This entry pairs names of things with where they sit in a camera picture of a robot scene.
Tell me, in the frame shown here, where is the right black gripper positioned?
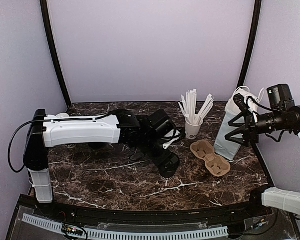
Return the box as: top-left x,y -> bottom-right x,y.
225,109 -> 291,147

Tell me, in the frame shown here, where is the white paper bag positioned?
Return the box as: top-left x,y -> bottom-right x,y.
214,86 -> 265,162

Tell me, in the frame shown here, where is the brown cardboard cup carrier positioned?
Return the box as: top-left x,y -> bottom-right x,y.
190,140 -> 231,177

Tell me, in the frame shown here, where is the stack of paper cups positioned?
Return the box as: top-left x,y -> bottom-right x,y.
56,112 -> 77,149

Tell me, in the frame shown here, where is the stack of black lids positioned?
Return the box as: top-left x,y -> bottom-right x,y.
88,142 -> 107,149

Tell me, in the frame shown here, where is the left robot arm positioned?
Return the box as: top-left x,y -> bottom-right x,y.
12,109 -> 185,218

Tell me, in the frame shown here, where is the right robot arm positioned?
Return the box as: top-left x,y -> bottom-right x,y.
225,84 -> 300,217

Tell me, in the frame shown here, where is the white cup holding straws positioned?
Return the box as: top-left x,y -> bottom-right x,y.
185,118 -> 204,140

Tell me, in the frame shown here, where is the green circuit board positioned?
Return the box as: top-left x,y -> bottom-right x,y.
61,224 -> 84,236

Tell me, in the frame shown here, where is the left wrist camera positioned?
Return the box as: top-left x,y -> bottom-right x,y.
161,127 -> 186,150

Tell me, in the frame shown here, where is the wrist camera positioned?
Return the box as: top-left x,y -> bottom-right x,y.
161,127 -> 186,150
232,93 -> 259,116

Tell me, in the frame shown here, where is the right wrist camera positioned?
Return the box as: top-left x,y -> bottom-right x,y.
232,93 -> 259,116

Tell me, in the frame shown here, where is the black front table rail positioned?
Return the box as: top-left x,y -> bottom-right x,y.
36,202 -> 272,225

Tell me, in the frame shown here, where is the white slotted cable duct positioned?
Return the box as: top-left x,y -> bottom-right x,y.
21,213 -> 229,240

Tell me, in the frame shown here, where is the left black frame post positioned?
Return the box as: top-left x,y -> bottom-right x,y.
39,0 -> 72,107

